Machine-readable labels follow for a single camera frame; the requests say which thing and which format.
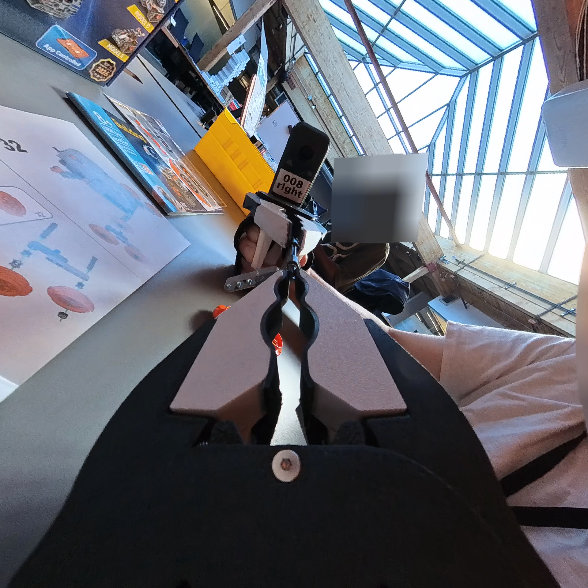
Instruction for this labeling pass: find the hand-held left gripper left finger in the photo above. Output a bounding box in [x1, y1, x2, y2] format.
[171, 273, 290, 440]

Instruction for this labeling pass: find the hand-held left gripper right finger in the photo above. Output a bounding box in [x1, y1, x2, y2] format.
[293, 271, 407, 440]

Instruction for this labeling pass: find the grey beam with blue pin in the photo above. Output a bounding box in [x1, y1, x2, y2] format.
[223, 265, 275, 291]

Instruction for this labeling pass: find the instruction booklet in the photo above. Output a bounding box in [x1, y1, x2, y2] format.
[0, 103, 191, 386]

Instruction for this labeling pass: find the grey desk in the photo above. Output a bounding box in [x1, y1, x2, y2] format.
[0, 31, 303, 588]

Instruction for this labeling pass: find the person's right hand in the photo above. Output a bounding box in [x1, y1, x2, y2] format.
[236, 219, 262, 269]

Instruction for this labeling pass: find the small yellow bin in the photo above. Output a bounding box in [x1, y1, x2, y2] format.
[193, 107, 275, 206]

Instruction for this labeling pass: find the small curled white poster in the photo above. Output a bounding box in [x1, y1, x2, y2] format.
[241, 23, 269, 137]

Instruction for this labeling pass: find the dark backpack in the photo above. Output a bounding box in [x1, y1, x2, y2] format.
[318, 241, 411, 317]

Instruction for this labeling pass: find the white folded leaflet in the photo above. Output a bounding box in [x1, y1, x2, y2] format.
[105, 94, 225, 213]

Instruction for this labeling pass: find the person's white shirt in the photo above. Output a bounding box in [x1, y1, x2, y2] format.
[390, 321, 588, 588]

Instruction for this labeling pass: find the blue cover booklet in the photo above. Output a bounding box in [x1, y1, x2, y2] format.
[66, 92, 184, 215]

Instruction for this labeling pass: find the blue robot kit box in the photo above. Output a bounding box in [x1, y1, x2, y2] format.
[0, 0, 180, 85]

